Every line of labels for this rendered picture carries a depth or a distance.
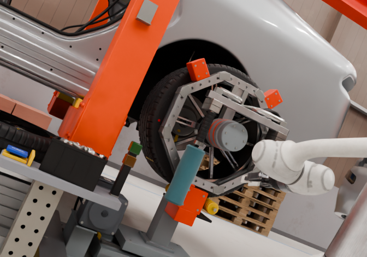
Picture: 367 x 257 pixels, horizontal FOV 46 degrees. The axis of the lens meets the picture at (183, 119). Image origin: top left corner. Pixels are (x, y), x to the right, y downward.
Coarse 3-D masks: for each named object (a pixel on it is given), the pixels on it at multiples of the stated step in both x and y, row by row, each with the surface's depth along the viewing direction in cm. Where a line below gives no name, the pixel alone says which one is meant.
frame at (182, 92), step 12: (192, 84) 197; (204, 84) 199; (228, 84) 208; (240, 84) 205; (180, 96) 196; (252, 96) 211; (264, 96) 209; (168, 108) 201; (180, 108) 196; (168, 120) 195; (168, 132) 195; (264, 132) 215; (168, 144) 196; (168, 156) 201; (252, 168) 211; (204, 180) 203; (228, 180) 208; (240, 180) 210; (216, 192) 205
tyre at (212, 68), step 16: (208, 64) 210; (176, 80) 204; (160, 96) 202; (144, 112) 214; (160, 112) 202; (144, 128) 209; (144, 144) 212; (160, 144) 203; (160, 160) 204; (160, 176) 224; (208, 192) 213; (224, 192) 216
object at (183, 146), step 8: (192, 96) 246; (184, 104) 245; (200, 104) 248; (184, 112) 240; (192, 112) 242; (176, 128) 239; (184, 128) 241; (192, 128) 242; (184, 136) 246; (184, 144) 246; (192, 144) 248
